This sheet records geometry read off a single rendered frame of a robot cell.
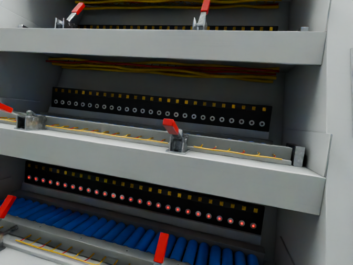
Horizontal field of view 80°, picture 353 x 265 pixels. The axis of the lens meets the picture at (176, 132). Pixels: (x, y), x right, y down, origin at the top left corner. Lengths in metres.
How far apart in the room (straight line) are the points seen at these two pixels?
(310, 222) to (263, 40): 0.25
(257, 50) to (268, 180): 0.19
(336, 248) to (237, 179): 0.12
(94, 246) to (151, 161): 0.17
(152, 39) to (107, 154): 0.20
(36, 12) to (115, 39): 0.32
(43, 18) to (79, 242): 0.54
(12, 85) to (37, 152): 0.26
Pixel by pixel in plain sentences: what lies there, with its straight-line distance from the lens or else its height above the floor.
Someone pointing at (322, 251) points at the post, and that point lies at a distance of 0.30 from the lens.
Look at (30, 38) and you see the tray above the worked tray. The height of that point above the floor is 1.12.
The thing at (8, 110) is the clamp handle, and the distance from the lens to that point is 0.41.
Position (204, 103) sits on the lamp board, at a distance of 0.47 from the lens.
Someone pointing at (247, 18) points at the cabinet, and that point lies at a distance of 0.65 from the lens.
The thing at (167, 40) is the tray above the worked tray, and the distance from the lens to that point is 0.37.
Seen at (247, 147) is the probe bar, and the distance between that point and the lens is 0.33.
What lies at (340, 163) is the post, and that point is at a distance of 0.31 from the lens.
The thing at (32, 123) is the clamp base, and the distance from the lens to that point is 0.43.
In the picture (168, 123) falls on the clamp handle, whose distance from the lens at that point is 0.23.
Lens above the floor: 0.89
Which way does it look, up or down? 14 degrees up
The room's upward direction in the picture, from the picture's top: 11 degrees clockwise
